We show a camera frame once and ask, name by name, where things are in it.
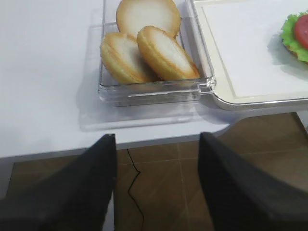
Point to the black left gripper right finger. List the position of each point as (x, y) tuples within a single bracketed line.
[(241, 197)]

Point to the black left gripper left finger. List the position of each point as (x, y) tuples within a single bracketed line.
[(74, 199)]

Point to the red tomato slice on tray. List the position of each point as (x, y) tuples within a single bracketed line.
[(301, 30)]

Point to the bun half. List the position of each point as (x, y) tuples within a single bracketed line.
[(165, 56), (134, 15), (121, 57)]

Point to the clear plastic bun container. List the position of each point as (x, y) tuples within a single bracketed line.
[(191, 39)]

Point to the bottom bun under lettuce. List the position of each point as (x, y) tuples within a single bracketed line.
[(300, 53)]

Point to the right front bun half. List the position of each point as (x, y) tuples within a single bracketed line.
[(165, 56)]

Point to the left front bun half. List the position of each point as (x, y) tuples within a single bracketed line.
[(121, 57)]

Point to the green lettuce leaf on tray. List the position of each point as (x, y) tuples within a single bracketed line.
[(288, 30)]

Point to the cream serving tray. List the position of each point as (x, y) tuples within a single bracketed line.
[(241, 48)]

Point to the back bun half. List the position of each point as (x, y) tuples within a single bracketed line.
[(134, 15)]

